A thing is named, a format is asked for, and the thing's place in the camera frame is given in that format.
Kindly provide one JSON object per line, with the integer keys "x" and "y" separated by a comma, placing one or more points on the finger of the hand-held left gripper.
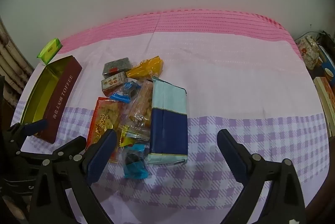
{"x": 36, "y": 127}
{"x": 73, "y": 145}

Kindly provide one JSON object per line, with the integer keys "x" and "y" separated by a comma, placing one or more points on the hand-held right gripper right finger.
{"x": 230, "y": 150}

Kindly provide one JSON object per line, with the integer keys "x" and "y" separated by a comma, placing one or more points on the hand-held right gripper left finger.
{"x": 104, "y": 150}

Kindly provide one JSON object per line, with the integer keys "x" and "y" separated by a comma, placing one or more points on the yellow clear candy packet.
{"x": 127, "y": 137}

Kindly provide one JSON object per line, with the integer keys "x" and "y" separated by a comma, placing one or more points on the red orange snack packet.
{"x": 103, "y": 119}

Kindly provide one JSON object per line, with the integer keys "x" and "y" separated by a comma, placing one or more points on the teal candy packet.
{"x": 134, "y": 166}

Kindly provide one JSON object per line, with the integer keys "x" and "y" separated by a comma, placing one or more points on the maroon toffee tin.
{"x": 62, "y": 98}

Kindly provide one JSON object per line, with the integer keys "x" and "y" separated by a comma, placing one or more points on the clear nut brittle packet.
{"x": 144, "y": 106}

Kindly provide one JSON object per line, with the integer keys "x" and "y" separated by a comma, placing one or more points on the dark blue candy packet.
{"x": 128, "y": 91}

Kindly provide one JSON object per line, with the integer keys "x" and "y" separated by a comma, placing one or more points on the large navy and pale packet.
{"x": 170, "y": 129}

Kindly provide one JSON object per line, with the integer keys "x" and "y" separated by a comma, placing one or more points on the small brown snack packet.
{"x": 112, "y": 82}

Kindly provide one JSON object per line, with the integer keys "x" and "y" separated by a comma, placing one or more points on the dark speckled snack packet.
{"x": 116, "y": 65}

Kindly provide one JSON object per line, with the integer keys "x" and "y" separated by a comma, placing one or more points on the yellow snack packet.
{"x": 144, "y": 70}

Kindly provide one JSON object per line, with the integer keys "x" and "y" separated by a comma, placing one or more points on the pink and purple checked cloth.
{"x": 222, "y": 82}

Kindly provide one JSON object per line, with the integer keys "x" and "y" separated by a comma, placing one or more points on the bamboo furniture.
{"x": 10, "y": 56}

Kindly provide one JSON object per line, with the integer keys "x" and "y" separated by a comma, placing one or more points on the small green box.
{"x": 49, "y": 51}

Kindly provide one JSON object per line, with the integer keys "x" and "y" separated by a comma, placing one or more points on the stack of books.
{"x": 327, "y": 101}

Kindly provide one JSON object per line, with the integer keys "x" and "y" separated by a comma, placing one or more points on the blue box with cup print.
{"x": 327, "y": 69}

